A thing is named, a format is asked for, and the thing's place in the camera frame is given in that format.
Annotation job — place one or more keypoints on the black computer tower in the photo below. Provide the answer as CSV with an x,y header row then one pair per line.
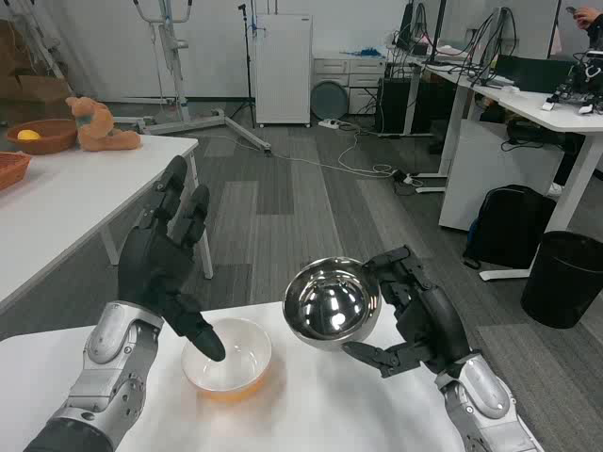
x,y
400,106

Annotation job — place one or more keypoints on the black backpack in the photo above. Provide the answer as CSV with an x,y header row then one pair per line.
x,y
511,226

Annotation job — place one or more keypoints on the white tall cabinet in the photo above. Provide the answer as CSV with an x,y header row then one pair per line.
x,y
282,70

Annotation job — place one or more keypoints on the white drawer unit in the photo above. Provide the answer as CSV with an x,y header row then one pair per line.
x,y
351,82

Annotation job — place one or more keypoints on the small robot parts assembly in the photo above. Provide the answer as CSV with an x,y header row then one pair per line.
x,y
579,85

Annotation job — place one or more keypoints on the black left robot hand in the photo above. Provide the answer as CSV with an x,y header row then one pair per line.
x,y
150,263

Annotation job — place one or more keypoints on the brown wooden bowl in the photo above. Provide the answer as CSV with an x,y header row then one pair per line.
x,y
44,139

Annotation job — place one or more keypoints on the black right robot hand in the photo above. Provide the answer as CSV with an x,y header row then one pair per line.
x,y
426,320

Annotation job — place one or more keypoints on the orange woven basket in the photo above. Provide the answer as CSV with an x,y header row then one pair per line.
x,y
11,169

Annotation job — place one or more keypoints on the white and orange bowl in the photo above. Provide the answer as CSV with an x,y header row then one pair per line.
x,y
235,362

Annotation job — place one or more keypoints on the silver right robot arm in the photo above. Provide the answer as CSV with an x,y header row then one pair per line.
x,y
480,405

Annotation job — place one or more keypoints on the black laptop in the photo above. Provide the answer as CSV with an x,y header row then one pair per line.
x,y
527,73

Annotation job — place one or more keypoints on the black tripod stand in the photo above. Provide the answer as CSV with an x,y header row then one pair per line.
x,y
246,61

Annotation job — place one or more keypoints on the brown cardboard boxes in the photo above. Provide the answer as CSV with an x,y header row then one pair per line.
x,y
26,80

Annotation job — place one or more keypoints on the round grey tray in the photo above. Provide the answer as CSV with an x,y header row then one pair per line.
x,y
330,100

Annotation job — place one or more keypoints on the yellow lemon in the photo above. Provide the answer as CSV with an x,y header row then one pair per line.
x,y
29,135

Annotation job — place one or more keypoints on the brown plush toy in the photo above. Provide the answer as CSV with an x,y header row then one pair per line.
x,y
99,124

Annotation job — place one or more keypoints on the shiny metal bowl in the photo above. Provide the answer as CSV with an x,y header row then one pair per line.
x,y
330,303

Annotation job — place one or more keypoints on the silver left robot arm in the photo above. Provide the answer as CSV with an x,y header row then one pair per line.
x,y
94,376

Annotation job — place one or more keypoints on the white side table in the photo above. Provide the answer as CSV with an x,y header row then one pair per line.
x,y
70,198

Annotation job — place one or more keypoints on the person in dark clothes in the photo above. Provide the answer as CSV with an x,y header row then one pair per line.
x,y
590,23

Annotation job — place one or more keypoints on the white lifting hoist frame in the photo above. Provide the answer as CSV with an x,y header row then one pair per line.
x,y
181,85

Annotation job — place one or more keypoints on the white office desk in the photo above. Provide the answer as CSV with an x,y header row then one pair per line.
x,y
513,122

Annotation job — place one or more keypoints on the black power adapter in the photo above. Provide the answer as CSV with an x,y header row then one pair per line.
x,y
400,176

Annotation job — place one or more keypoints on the white power strip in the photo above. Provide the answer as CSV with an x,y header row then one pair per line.
x,y
332,124

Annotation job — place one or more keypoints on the black trash bin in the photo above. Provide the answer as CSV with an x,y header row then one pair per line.
x,y
563,280

